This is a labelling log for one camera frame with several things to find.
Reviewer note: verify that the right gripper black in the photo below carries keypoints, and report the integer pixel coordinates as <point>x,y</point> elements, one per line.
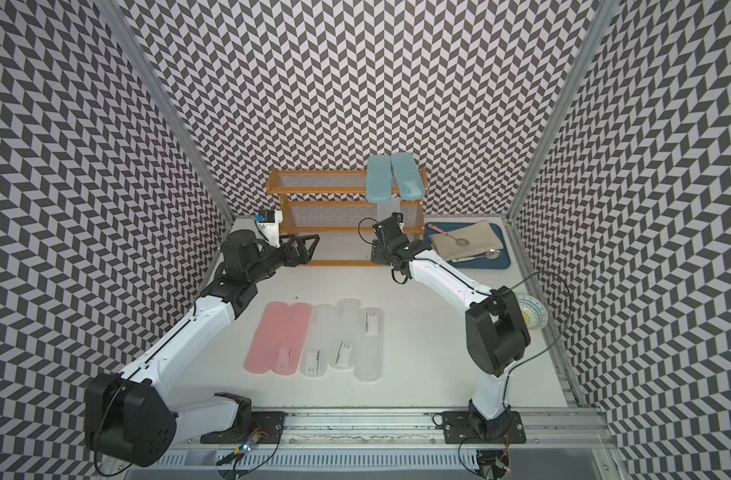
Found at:
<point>378,252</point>

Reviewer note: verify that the clear pencil case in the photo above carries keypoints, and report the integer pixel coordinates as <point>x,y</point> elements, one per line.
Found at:
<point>317,347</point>
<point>344,334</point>
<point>368,351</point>
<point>387,209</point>

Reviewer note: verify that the dark teal tray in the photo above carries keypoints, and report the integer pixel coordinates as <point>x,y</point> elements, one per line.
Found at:
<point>501,263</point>

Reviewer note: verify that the beige folded cloth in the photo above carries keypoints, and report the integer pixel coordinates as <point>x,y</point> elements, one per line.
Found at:
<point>481,238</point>

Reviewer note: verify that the metal spoon pink handle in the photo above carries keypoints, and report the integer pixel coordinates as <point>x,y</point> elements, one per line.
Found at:
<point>458,241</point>

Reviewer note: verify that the metal spoon on tray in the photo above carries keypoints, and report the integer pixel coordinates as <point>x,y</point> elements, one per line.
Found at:
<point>487,255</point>

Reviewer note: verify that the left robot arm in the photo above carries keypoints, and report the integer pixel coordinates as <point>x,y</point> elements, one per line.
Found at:
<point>127,415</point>

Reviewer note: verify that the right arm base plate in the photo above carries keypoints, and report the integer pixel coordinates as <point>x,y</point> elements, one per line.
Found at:
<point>462,427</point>

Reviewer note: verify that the pink pencil case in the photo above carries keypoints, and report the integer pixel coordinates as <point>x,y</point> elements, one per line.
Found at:
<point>262,353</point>
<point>290,336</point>

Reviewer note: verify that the pink pencil case right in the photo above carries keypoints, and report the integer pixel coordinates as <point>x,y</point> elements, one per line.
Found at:
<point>290,336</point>

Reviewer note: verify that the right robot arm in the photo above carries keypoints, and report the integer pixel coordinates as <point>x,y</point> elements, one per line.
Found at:
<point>495,329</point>

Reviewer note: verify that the yellow patterned bowl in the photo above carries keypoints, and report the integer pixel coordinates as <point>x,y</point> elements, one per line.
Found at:
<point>533,311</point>

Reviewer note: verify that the pink pencil case left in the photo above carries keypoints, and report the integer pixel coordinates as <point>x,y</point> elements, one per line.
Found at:
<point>262,353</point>

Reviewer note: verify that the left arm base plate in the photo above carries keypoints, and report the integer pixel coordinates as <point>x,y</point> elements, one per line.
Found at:
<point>270,423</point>

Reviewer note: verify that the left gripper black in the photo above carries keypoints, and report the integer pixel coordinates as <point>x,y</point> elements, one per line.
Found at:
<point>303,255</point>

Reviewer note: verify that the wooden three-tier shelf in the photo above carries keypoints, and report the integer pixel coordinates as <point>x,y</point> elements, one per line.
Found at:
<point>333,204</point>

